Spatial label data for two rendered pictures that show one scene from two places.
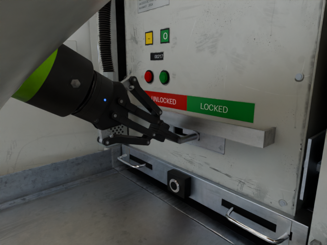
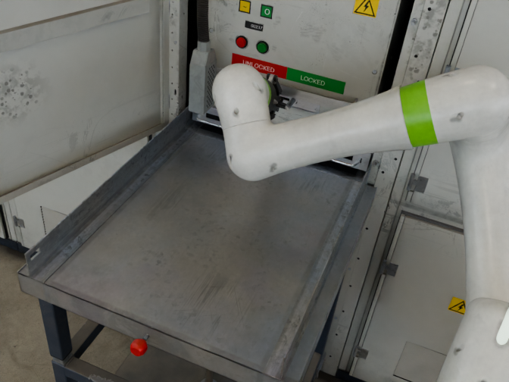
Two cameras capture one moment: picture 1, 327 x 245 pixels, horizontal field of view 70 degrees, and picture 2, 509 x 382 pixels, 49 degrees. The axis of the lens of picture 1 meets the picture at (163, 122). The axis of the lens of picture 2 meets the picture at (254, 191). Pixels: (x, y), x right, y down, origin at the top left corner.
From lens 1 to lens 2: 1.10 m
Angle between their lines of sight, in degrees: 36
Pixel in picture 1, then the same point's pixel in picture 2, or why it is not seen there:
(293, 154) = not seen: hidden behind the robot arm
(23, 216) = (166, 186)
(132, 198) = not seen: hidden behind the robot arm
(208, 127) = (313, 98)
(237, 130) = (335, 102)
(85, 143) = (148, 105)
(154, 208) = not seen: hidden behind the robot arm
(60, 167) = (157, 140)
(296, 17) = (376, 37)
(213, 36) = (317, 29)
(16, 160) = (91, 139)
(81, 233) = (226, 187)
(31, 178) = (144, 155)
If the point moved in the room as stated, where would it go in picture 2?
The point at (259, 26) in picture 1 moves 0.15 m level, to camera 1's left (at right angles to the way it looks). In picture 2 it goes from (354, 35) to (301, 41)
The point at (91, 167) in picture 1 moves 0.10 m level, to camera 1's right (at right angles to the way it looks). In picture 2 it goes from (173, 133) to (206, 127)
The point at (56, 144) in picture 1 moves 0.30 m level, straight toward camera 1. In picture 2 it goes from (123, 113) to (204, 157)
